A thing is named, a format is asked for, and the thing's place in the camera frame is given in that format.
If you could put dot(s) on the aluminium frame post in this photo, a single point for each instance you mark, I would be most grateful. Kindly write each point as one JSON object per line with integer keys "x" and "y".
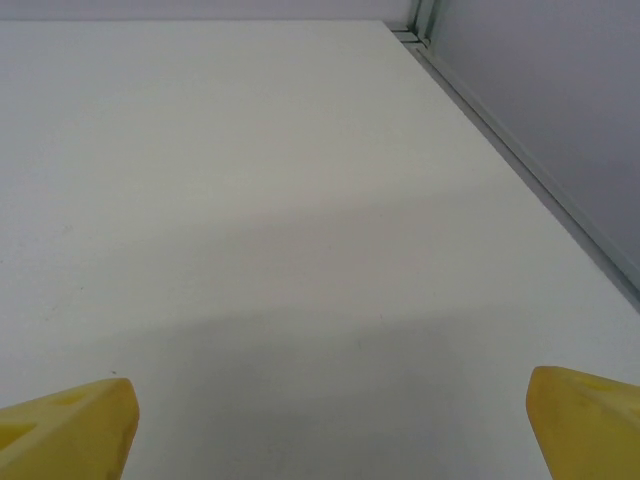
{"x": 422, "y": 20}

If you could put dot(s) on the aluminium side table rail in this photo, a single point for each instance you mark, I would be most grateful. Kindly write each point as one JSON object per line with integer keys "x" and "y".
{"x": 505, "y": 137}

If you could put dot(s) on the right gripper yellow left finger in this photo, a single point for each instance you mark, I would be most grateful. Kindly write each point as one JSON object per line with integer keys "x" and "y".
{"x": 65, "y": 435}

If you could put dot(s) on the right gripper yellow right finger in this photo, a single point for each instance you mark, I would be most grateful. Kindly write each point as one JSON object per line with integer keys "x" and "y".
{"x": 590, "y": 430}

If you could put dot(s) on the aluminium rear table rail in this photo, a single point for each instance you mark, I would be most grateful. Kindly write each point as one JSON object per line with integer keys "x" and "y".
{"x": 405, "y": 34}

